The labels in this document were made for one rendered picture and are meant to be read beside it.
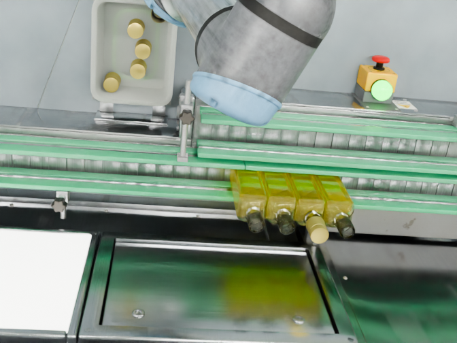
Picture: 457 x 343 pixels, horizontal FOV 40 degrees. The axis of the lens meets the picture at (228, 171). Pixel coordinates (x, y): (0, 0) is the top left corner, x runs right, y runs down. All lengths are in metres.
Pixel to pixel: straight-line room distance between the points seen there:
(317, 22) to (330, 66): 0.72
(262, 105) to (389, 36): 0.76
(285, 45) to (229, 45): 0.07
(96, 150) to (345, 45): 0.61
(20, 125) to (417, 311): 0.90
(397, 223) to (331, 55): 0.42
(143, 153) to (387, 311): 0.58
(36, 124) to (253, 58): 0.73
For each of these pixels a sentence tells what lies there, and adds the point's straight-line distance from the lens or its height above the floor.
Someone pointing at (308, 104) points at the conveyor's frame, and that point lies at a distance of 1.35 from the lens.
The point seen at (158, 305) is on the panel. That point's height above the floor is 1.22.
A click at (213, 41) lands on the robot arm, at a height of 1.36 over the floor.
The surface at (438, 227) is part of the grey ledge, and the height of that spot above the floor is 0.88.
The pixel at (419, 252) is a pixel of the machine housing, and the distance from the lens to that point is 1.52.
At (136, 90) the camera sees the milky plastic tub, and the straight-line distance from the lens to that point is 1.41.
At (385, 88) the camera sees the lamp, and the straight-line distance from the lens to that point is 1.41.
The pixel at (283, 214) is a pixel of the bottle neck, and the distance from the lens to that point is 1.17.
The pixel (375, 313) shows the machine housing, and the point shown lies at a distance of 1.27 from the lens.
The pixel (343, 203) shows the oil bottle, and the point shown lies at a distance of 1.23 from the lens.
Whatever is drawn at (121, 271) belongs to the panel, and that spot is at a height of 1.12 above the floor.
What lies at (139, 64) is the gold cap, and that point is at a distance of 1.36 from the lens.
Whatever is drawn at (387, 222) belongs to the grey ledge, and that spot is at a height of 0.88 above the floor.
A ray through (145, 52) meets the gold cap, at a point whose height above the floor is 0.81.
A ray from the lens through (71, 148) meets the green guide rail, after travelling 1.31.
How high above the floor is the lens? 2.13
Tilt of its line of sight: 65 degrees down
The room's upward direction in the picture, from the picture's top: 170 degrees clockwise
